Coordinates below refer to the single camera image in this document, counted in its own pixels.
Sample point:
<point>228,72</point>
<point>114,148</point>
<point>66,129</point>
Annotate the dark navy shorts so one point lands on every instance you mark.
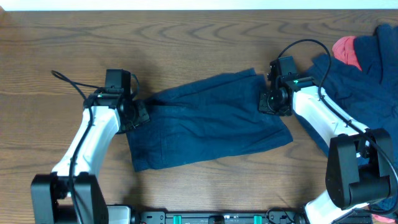
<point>205,120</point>

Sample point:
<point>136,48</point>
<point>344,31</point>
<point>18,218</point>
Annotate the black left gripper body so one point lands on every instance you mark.
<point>138,115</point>

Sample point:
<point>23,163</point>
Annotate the red garment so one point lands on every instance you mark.
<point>343,50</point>

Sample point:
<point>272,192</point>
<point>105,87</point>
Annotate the dark navy clothes pile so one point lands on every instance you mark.
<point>369,95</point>

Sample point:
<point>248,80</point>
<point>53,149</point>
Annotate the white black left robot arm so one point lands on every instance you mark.
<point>71,192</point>

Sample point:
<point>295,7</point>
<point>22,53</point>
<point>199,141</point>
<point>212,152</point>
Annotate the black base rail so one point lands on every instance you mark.
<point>273,217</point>

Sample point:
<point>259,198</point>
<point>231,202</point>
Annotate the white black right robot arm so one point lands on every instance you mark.
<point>359,169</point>

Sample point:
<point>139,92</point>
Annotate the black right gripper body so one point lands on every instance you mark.
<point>268,102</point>

